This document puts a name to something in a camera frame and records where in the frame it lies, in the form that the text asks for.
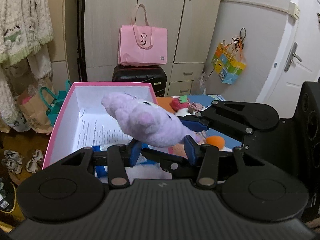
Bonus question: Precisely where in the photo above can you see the orange foam ball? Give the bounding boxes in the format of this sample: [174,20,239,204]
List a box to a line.
[205,135,225,150]

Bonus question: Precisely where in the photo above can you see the red strawberry plush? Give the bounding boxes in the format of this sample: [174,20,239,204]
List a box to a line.
[169,95,190,112]

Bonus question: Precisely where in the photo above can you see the purple plush toy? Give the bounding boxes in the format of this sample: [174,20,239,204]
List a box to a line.
[101,92,201,148]

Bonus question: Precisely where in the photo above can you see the pink floral cloth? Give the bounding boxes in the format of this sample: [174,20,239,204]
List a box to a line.
[189,102,207,114]

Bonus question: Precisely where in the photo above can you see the white sheep plush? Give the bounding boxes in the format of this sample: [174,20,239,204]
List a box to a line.
[175,108,196,117]

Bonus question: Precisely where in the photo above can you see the printed paper sheet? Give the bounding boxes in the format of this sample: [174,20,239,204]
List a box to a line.
[72,108,132,151]

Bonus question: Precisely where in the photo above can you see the pink storage box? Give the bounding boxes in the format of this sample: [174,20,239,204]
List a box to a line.
[43,82,157,168]

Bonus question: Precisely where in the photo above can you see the black suitcase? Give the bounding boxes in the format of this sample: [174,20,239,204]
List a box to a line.
[112,65,167,97]

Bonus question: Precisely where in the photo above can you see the colourful hanging gift bag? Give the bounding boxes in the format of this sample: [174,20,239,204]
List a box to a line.
[212,28,247,85]

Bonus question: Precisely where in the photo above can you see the teal bag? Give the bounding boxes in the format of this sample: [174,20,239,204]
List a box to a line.
[39,80,72,127]

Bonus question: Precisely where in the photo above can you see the pink tote bag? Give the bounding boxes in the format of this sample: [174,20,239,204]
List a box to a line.
[118,4,168,67]

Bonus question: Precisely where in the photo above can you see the brown paper bag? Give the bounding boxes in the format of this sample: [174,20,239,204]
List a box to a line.
[17,77,55,134]

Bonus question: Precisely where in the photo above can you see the patterned slippers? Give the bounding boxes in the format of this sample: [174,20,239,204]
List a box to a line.
[1,150,43,174]

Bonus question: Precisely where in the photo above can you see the white door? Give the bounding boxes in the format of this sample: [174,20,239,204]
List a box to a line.
[257,0,319,118]

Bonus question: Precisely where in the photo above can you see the cream knitted cardigan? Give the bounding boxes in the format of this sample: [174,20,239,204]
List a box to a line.
[1,0,54,132]

